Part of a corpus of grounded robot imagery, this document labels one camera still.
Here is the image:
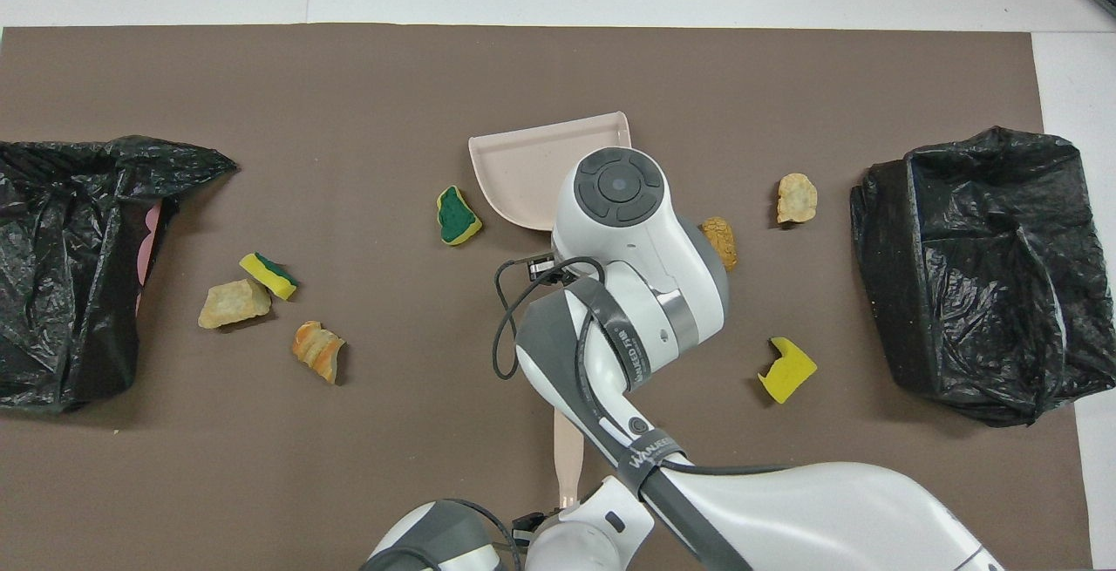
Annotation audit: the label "pale beige sponge piece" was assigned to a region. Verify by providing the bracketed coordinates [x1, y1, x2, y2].
[198, 279, 272, 330]

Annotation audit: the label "orange striped bread piece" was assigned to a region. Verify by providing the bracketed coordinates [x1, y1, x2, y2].
[292, 321, 346, 384]

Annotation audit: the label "brown table mat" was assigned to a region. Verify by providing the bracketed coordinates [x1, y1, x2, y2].
[0, 24, 1095, 571]

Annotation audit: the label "black bag lined trash bin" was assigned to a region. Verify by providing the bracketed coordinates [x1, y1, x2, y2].
[850, 126, 1116, 428]

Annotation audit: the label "large green yellow sponge piece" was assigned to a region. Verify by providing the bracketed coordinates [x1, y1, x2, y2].
[436, 185, 483, 247]

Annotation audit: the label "beige brush black bristles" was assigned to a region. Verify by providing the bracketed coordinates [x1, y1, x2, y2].
[552, 405, 587, 508]

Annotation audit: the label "pale yellow sponge piece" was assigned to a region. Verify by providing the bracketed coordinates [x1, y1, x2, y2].
[777, 173, 819, 225]

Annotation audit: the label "black bagged pink trash bin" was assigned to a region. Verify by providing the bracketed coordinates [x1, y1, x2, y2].
[0, 136, 238, 415]

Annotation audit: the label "yellow notched sponge piece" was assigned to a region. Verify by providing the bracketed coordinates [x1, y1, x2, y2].
[757, 337, 819, 404]

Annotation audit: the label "beige plastic dustpan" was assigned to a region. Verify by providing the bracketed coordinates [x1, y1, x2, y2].
[468, 112, 631, 234]

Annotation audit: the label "small green yellow sponge piece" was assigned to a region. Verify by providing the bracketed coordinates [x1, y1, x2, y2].
[240, 252, 299, 302]

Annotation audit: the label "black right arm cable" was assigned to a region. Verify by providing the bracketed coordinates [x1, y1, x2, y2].
[493, 255, 790, 478]

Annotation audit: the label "brown bread roll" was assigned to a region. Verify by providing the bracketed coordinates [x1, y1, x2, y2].
[702, 216, 738, 273]

